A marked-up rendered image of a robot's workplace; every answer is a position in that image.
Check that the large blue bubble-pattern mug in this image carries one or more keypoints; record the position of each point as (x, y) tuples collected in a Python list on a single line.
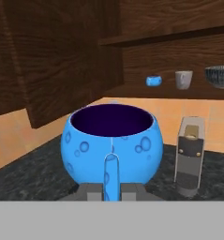
[(112, 146)]

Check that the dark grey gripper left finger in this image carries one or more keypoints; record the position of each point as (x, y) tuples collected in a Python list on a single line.
[(89, 192)]

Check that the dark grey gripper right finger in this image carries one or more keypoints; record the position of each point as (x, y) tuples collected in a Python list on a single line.
[(133, 192)]

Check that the grey mug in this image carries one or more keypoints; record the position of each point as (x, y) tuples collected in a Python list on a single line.
[(183, 79)]

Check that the dark wood open cabinet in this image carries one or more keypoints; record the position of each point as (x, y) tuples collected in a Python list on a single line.
[(176, 47)]

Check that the dark striped bowl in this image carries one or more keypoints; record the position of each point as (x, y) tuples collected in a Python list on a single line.
[(219, 76)]

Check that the dark wood cabinet door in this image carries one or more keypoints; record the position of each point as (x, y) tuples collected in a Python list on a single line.
[(58, 56)]

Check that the small blue cup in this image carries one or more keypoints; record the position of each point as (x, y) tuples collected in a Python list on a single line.
[(153, 81)]

